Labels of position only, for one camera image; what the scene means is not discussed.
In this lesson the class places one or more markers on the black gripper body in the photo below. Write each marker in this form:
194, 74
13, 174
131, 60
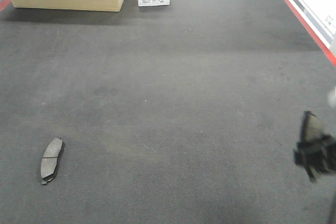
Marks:
316, 156

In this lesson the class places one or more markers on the brake pad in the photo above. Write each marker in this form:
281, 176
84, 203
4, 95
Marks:
312, 128
51, 160

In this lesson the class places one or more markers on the dark conveyor belt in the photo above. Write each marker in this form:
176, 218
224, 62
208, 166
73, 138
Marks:
187, 113

